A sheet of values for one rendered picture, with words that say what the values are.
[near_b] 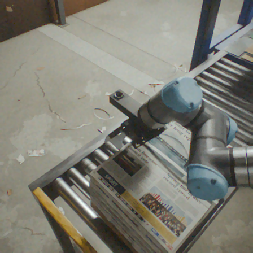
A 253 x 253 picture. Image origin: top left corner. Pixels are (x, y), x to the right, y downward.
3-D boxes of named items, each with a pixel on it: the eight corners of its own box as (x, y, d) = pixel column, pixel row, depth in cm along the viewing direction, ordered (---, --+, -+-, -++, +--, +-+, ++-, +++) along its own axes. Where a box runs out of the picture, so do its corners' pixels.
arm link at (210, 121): (214, 167, 60) (175, 144, 58) (215, 131, 68) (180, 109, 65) (241, 151, 54) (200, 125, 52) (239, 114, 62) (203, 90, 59)
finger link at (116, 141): (108, 158, 80) (130, 144, 75) (97, 142, 80) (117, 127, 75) (114, 154, 82) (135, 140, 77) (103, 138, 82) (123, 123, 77)
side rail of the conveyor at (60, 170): (42, 209, 104) (34, 193, 95) (35, 200, 107) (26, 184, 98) (223, 69, 169) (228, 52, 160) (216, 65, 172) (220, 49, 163)
